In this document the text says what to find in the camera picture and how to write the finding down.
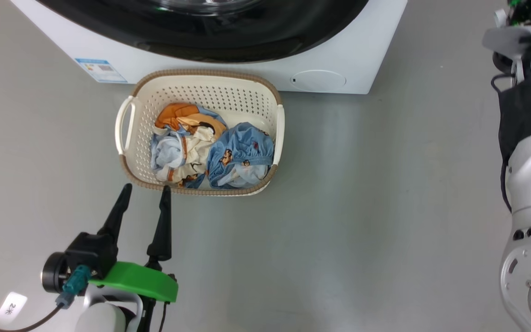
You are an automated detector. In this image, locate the white front-load washing machine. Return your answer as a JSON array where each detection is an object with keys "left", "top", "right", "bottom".
[{"left": 10, "top": 0, "right": 408, "bottom": 95}]

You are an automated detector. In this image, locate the orange cream cartoon garment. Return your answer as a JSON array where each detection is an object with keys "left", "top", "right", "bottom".
[{"left": 150, "top": 102, "right": 228, "bottom": 189}]

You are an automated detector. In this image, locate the white paper cable tag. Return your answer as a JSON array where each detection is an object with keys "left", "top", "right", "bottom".
[{"left": 0, "top": 292, "right": 28, "bottom": 323}]

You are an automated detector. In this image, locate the blue energy label sticker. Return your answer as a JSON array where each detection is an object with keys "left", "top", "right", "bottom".
[{"left": 75, "top": 58, "right": 128, "bottom": 84}]

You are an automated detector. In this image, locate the blue bear print garment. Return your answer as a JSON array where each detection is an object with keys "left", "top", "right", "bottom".
[{"left": 207, "top": 122, "right": 275, "bottom": 189}]

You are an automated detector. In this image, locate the thin black left gripper cable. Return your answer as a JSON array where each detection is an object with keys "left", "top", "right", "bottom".
[{"left": 157, "top": 302, "right": 169, "bottom": 332}]

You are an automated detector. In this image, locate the cream perforated laundry basket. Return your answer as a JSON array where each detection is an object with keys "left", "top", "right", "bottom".
[{"left": 115, "top": 69, "right": 285, "bottom": 197}]

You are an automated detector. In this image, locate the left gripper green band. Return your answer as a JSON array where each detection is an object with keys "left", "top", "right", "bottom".
[{"left": 88, "top": 183, "right": 178, "bottom": 332}]

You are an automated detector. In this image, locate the round white filter cover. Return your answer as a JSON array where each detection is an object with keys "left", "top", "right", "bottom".
[{"left": 290, "top": 70, "right": 347, "bottom": 92}]

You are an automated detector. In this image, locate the dark round washing machine door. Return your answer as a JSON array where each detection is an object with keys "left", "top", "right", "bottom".
[{"left": 35, "top": 0, "right": 370, "bottom": 64}]

